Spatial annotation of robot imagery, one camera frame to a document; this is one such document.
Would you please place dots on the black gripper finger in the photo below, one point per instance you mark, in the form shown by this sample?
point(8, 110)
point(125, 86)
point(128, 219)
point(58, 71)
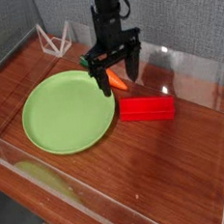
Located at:
point(99, 73)
point(132, 62)

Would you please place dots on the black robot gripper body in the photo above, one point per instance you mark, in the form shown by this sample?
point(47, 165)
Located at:
point(113, 44)

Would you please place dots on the orange toy carrot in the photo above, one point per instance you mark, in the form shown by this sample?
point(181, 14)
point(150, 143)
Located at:
point(114, 80)

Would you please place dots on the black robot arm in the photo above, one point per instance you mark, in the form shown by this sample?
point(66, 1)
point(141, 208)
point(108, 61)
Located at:
point(106, 7)

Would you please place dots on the red plastic block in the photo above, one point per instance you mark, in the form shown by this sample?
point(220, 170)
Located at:
point(149, 108)

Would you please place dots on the green round plate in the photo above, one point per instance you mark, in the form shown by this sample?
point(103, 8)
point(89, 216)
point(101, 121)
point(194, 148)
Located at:
point(67, 113)

